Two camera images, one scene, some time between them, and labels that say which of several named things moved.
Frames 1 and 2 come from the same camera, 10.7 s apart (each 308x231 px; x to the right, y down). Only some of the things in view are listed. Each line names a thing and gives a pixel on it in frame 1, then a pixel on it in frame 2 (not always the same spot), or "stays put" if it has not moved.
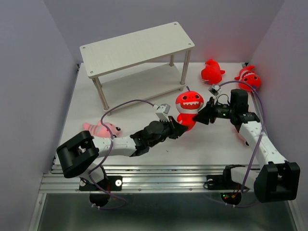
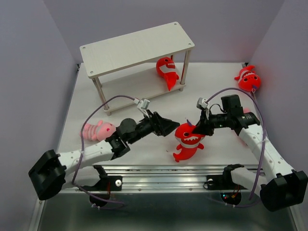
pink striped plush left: (99, 130) stays put
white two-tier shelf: (134, 50) stays put
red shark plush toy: (188, 103) → (189, 141)
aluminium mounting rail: (159, 179) stays put
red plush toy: (212, 73) → (166, 67)
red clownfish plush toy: (247, 75) stays put
